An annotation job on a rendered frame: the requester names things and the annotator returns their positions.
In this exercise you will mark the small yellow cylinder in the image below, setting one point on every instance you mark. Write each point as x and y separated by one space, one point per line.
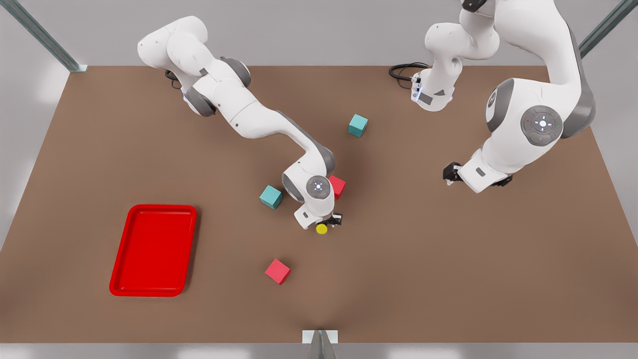
321 229

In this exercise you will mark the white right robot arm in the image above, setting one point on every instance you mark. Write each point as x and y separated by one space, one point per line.
249 117

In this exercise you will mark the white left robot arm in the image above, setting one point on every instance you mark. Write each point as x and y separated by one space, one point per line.
538 75

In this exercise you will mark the red cube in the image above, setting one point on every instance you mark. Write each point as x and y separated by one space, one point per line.
277 271
338 186

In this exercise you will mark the teal cube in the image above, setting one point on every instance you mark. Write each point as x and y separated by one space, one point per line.
358 125
270 197

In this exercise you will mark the red rectangular tray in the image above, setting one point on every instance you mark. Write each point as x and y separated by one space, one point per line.
153 250

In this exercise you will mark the silver frame post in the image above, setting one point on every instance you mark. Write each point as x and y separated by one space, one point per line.
605 27
319 344
42 36

